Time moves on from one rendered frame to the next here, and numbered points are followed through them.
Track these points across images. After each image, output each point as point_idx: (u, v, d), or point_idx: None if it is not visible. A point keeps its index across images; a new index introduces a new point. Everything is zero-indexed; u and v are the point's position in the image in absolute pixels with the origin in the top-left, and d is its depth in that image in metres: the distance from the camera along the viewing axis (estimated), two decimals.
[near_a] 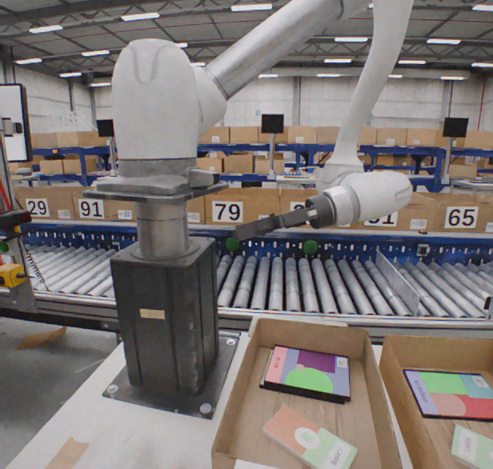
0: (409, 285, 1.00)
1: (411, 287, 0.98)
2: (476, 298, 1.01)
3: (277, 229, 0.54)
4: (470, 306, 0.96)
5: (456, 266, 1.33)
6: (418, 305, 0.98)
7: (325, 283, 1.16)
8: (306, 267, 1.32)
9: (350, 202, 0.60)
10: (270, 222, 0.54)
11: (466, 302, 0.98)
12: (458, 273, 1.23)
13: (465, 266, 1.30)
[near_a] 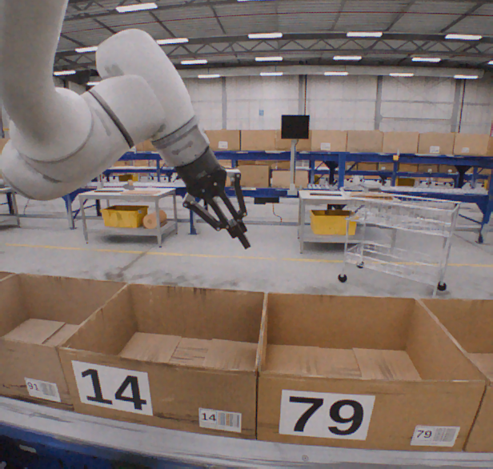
0: None
1: None
2: None
3: (226, 228, 0.59)
4: None
5: None
6: None
7: None
8: None
9: (156, 149, 0.48)
10: (225, 226, 0.61)
11: None
12: None
13: None
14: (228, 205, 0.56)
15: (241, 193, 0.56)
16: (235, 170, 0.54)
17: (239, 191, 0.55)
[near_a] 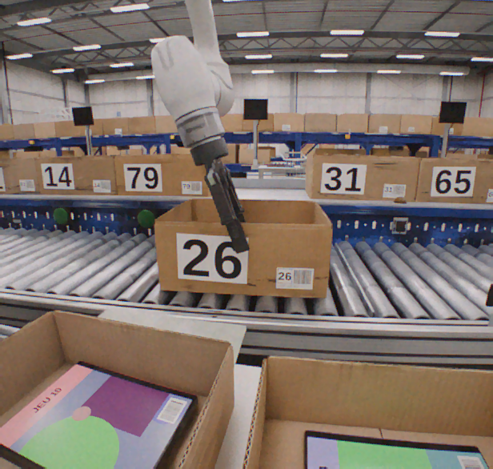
0: (363, 292, 0.66)
1: (366, 297, 0.64)
2: (474, 290, 0.65)
3: None
4: (465, 301, 0.60)
5: (446, 249, 0.97)
6: (379, 299, 0.62)
7: None
8: None
9: None
10: (238, 214, 0.65)
11: (458, 296, 0.62)
12: (449, 255, 0.87)
13: (458, 248, 0.94)
14: None
15: (212, 198, 0.55)
16: (209, 174, 0.53)
17: (211, 195, 0.55)
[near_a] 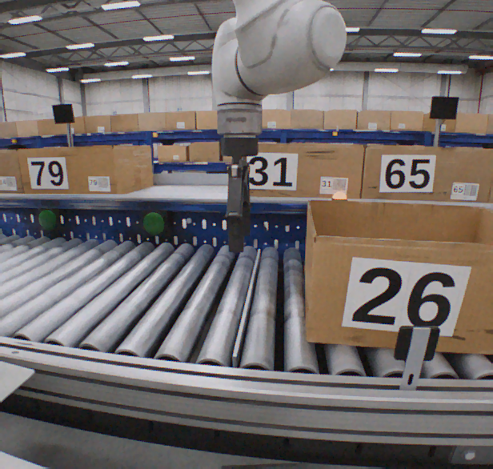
0: (242, 322, 0.49)
1: (240, 330, 0.46)
2: None
3: None
4: None
5: None
6: (271, 342, 0.44)
7: (126, 284, 0.62)
8: None
9: None
10: (246, 206, 0.67)
11: None
12: None
13: None
14: None
15: (227, 189, 0.53)
16: (234, 165, 0.52)
17: (228, 186, 0.53)
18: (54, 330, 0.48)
